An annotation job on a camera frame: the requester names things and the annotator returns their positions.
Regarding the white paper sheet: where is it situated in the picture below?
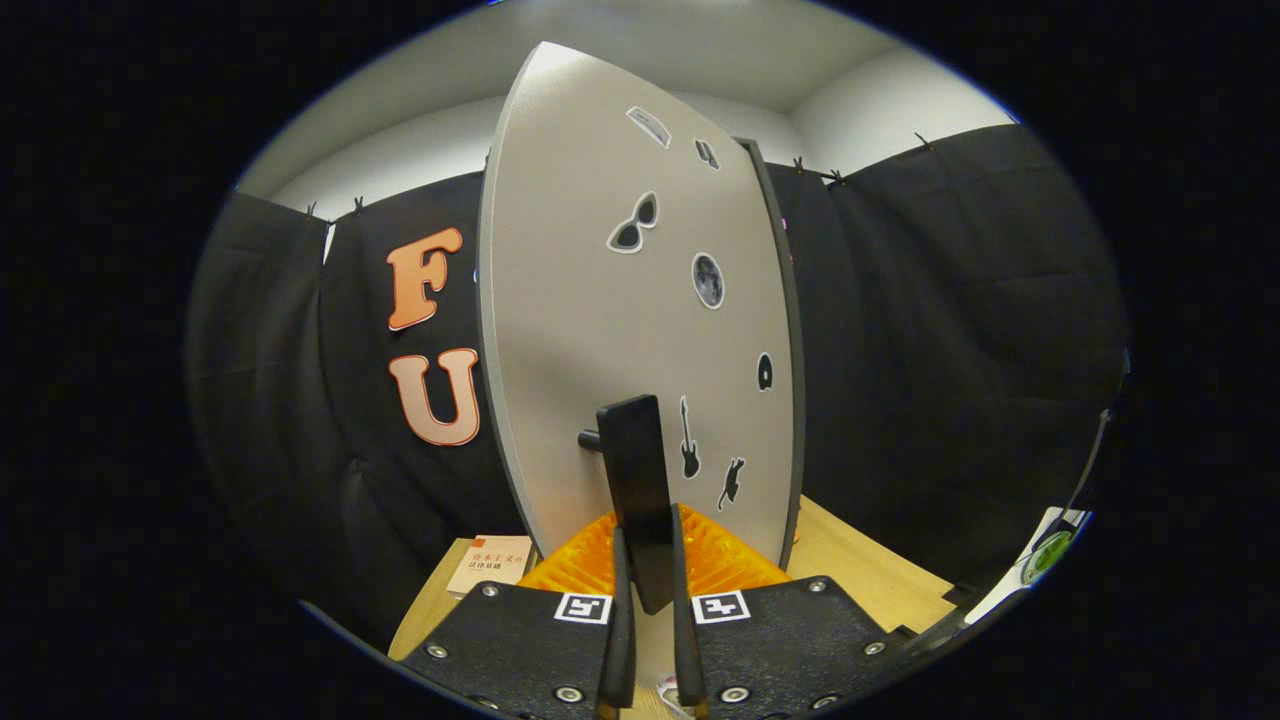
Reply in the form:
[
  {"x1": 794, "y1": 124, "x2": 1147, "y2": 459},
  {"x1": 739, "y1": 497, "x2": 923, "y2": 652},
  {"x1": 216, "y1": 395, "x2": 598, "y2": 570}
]
[{"x1": 965, "y1": 508, "x2": 1091, "y2": 626}]

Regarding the beige cabinet door black handle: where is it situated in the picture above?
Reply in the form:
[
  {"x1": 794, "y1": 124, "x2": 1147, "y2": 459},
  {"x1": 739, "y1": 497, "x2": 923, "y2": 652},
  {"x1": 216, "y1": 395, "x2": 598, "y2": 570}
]
[{"x1": 477, "y1": 42, "x2": 798, "y2": 616}]

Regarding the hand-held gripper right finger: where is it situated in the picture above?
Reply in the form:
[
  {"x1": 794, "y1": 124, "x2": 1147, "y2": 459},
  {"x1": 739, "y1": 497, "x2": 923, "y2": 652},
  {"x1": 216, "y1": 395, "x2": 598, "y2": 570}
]
[{"x1": 668, "y1": 503, "x2": 916, "y2": 720}]

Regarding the black backdrop cloth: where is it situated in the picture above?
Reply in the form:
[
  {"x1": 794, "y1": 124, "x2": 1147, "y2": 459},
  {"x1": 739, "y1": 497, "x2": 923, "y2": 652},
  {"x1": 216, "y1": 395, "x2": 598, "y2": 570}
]
[{"x1": 185, "y1": 122, "x2": 1131, "y2": 651}]

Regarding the thin black cable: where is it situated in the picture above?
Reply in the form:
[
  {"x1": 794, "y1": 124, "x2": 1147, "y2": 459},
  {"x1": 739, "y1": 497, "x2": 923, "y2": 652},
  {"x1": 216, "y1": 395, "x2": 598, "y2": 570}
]
[{"x1": 1065, "y1": 408, "x2": 1117, "y2": 526}]

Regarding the green round object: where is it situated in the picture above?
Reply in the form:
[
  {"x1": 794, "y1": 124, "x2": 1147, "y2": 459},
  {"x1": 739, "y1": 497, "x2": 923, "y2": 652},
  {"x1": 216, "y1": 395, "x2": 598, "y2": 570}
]
[{"x1": 1022, "y1": 530, "x2": 1076, "y2": 586}]

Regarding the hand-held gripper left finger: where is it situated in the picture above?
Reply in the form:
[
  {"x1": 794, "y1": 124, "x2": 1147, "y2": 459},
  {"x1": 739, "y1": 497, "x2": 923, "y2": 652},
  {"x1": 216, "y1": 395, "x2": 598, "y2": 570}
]
[{"x1": 400, "y1": 510, "x2": 638, "y2": 720}]

